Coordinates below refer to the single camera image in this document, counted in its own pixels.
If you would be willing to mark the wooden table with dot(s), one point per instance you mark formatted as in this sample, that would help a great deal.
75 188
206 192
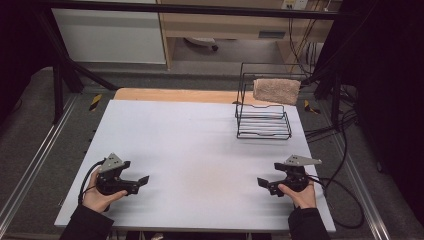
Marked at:
180 95

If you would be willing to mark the black metal frame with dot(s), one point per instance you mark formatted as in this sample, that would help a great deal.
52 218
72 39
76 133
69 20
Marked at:
63 66

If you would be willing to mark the white cabinet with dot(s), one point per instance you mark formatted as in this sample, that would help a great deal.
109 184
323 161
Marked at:
110 36

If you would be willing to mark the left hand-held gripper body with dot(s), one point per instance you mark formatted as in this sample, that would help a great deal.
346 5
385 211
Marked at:
113 183

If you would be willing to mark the yellow black floor tape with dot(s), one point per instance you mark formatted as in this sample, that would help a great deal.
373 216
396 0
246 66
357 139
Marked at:
95 102
310 107

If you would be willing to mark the beige towel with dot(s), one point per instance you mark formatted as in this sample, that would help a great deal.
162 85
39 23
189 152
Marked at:
277 91

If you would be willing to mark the office chair base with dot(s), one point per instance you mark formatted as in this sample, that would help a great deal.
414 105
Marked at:
201 41

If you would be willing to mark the person's left hand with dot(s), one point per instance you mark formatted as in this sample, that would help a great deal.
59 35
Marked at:
98 198

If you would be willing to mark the white table board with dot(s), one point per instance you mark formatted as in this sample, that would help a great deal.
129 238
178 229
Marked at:
200 166

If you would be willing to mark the aluminium floor rail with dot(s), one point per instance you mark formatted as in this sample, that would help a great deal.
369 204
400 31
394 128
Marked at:
36 160
363 190

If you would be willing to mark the white wall socket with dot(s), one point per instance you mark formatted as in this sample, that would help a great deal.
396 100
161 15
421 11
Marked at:
295 4

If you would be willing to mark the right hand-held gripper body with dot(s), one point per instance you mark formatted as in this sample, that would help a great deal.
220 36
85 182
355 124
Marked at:
295 178

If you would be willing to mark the light wooden desk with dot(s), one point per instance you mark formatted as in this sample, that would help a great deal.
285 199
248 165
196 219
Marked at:
233 25

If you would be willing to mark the black curtain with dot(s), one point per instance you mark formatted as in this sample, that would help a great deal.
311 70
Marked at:
386 83
16 50

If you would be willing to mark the person's right hand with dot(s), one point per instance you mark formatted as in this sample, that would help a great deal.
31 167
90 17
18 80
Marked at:
303 196

